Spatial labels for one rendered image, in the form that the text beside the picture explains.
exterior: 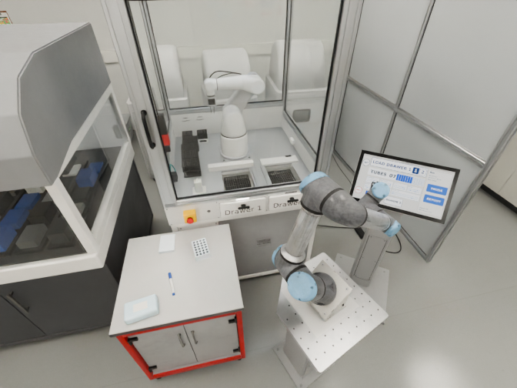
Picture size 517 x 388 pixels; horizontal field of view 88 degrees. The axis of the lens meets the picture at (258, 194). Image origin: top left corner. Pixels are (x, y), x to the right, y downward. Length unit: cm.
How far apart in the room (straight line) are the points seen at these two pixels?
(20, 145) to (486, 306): 307
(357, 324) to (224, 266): 72
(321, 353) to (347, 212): 67
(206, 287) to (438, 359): 167
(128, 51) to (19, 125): 47
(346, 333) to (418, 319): 119
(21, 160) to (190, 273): 89
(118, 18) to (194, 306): 126
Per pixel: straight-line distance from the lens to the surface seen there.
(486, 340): 271
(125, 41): 130
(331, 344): 139
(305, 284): 119
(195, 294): 149
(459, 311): 274
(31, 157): 131
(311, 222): 108
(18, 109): 131
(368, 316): 150
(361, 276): 239
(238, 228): 186
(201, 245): 163
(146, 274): 164
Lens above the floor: 202
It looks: 40 degrees down
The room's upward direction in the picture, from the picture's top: straight up
